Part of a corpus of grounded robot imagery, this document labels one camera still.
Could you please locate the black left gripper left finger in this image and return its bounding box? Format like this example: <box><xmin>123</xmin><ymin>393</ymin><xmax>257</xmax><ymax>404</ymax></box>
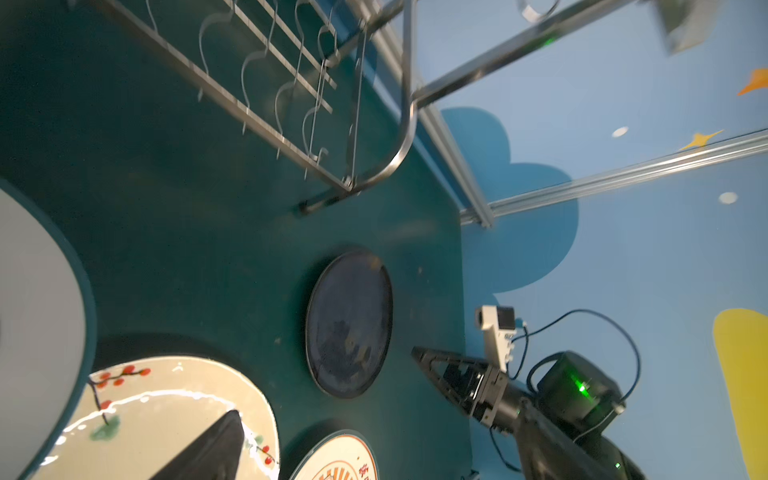
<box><xmin>151</xmin><ymin>410</ymin><xmax>244</xmax><ymax>480</ymax></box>

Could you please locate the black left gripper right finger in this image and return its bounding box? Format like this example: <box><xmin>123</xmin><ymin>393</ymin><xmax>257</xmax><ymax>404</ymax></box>
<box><xmin>515</xmin><ymin>399</ymin><xmax>618</xmax><ymax>479</ymax></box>

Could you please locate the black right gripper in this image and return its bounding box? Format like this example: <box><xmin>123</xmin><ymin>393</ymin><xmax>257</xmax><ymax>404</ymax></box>
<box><xmin>411</xmin><ymin>346</ymin><xmax>531</xmax><ymax>432</ymax></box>

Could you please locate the dark blue speckled plate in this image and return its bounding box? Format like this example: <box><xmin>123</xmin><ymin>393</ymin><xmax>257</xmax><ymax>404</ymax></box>
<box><xmin>304</xmin><ymin>249</ymin><xmax>394</xmax><ymax>400</ymax></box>

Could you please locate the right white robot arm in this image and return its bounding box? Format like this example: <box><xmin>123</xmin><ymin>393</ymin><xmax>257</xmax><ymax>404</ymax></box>
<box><xmin>411</xmin><ymin>347</ymin><xmax>645</xmax><ymax>479</ymax></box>

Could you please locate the steel two-tier dish rack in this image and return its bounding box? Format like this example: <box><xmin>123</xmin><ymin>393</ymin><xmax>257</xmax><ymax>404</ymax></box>
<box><xmin>90</xmin><ymin>1</ymin><xmax>625</xmax><ymax>215</ymax></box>

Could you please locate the cream floral plate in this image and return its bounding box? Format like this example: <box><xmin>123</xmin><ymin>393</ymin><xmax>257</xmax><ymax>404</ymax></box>
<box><xmin>33</xmin><ymin>356</ymin><xmax>280</xmax><ymax>479</ymax></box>

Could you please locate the orange sunburst plate front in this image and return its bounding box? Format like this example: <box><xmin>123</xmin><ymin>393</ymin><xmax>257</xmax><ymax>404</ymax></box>
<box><xmin>290</xmin><ymin>429</ymin><xmax>380</xmax><ymax>480</ymax></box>

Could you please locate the white plate with black motif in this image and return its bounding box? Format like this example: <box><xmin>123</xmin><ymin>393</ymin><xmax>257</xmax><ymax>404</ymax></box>
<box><xmin>1</xmin><ymin>180</ymin><xmax>97</xmax><ymax>479</ymax></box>

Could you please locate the aluminium back frame rail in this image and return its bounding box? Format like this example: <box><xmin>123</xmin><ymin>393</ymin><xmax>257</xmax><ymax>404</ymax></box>
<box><xmin>369</xmin><ymin>23</ymin><xmax>494</xmax><ymax>228</ymax></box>

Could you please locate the right aluminium upright post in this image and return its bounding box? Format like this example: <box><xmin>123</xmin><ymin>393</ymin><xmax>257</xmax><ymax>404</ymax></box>
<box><xmin>488</xmin><ymin>129</ymin><xmax>767</xmax><ymax>218</ymax></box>

